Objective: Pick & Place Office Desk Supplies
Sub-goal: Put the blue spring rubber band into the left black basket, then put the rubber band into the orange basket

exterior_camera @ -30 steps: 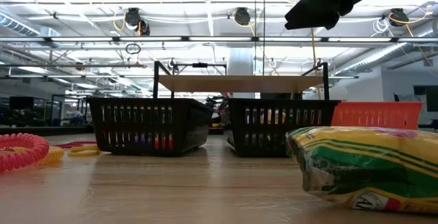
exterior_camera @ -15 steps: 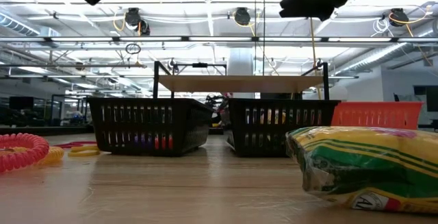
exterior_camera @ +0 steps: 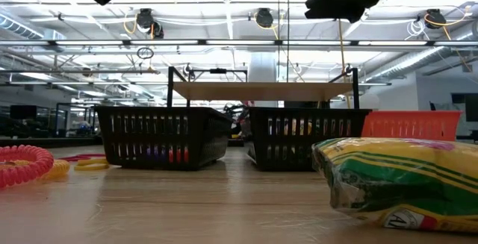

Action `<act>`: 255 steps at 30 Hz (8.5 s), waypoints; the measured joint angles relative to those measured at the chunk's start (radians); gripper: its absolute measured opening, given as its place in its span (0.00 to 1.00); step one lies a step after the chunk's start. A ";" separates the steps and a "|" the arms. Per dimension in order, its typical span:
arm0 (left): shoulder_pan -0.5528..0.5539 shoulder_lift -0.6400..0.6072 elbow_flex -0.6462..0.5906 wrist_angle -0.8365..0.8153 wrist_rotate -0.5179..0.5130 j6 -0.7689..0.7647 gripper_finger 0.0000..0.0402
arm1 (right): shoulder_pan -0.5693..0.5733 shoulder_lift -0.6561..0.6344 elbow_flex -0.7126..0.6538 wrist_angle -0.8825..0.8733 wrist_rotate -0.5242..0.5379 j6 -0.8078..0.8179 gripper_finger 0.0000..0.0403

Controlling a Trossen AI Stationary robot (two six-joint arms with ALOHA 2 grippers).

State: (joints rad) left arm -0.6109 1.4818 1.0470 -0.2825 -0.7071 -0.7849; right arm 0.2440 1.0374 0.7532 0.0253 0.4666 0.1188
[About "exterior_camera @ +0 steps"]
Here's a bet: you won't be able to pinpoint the orange-red coil wrist keychain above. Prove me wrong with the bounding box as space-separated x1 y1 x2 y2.
0 145 55 189
167 146 190 163

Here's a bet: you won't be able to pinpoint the black ceiling cord reel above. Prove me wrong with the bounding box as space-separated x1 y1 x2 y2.
136 7 165 40
255 7 276 28
424 7 447 29

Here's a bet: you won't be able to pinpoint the orange slotted plastic basket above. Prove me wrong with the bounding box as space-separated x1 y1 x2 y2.
361 110 463 143

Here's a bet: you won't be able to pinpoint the black slotted plastic basket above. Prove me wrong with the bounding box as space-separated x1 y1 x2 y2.
93 105 233 172
248 107 373 172

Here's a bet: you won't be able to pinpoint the yellow coil wrist keychain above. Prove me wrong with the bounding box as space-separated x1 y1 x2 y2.
37 159 71 181

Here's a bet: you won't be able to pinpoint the long red rubber band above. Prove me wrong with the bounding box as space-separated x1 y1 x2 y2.
59 153 108 162

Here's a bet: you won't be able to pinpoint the yellow green crayon pack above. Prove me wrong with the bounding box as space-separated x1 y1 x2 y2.
311 137 478 234
289 119 313 135

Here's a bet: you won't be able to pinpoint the wooden shelf riser black legs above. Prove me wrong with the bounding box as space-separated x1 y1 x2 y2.
167 66 361 110

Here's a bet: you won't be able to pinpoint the yellow hanging cord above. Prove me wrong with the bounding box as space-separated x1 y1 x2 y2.
338 19 352 109

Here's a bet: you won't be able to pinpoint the long ceiling light bar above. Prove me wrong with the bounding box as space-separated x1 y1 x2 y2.
0 38 478 48

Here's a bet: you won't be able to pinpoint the black background monitor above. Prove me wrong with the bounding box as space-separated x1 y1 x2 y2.
9 104 38 120

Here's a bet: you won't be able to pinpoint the silver ventilation duct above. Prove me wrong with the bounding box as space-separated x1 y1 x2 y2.
0 12 66 43
364 31 478 84

